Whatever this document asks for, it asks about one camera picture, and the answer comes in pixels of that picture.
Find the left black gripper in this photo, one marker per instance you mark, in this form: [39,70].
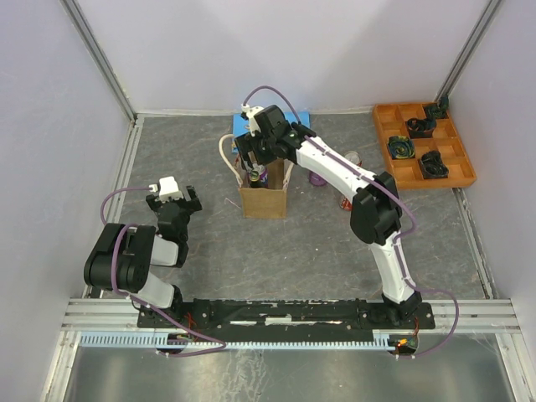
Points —
[191,205]

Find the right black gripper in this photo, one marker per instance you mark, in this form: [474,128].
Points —
[247,145]

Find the purple soda can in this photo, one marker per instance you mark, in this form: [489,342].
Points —
[316,180]
[262,172]

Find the red cola can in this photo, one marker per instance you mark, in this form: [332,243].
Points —
[354,158]
[345,204]

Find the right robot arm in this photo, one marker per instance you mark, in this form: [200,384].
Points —
[376,207]

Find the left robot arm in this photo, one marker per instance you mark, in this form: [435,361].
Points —
[123,255]

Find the burlap canvas bag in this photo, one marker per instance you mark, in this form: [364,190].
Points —
[260,203]

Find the green topped dark can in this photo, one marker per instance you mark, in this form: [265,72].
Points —
[254,181]

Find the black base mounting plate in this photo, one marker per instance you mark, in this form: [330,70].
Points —
[279,322]

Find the blue yellow rolled sock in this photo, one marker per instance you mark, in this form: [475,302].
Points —
[401,148]

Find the black rolled sock upper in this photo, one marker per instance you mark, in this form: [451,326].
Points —
[420,128]

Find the black rolled sock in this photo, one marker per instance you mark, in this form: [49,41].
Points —
[432,166]
[420,128]

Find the orange compartment tray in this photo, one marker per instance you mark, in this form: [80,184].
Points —
[390,121]

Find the black rolled sock lower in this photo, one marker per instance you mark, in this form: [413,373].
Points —
[432,166]

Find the teal rolled sock corner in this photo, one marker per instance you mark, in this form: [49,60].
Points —
[437,110]

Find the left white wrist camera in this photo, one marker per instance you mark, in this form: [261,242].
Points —
[166,189]

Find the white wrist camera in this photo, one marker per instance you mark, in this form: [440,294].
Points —
[166,189]
[249,113]

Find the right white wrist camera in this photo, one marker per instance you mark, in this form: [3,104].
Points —
[249,113]

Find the aluminium frame rail front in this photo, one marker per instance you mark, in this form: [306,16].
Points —
[475,316]

